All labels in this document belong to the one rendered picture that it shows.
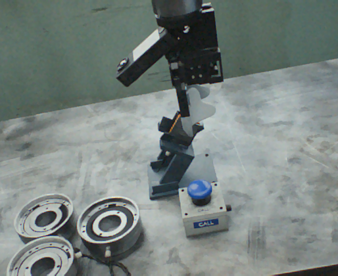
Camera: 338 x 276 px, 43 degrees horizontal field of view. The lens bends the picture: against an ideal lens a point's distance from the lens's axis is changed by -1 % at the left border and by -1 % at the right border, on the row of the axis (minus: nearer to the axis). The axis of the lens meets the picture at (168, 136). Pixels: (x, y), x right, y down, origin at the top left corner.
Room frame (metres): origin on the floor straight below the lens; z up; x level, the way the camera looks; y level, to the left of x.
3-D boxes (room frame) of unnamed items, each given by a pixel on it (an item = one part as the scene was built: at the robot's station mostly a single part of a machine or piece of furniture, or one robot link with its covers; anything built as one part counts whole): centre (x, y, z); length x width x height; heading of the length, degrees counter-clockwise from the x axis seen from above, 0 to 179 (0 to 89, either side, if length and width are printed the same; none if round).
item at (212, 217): (0.51, -0.04, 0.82); 0.08 x 0.07 x 0.05; 87
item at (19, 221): (0.56, 0.24, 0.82); 0.10 x 0.10 x 0.04
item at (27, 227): (0.56, 0.24, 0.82); 0.08 x 0.08 x 0.02
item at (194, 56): (0.63, -0.06, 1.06); 0.09 x 0.08 x 0.12; 88
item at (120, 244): (0.52, 0.13, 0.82); 0.10 x 0.10 x 0.04
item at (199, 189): (0.51, -0.03, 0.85); 0.04 x 0.04 x 0.05
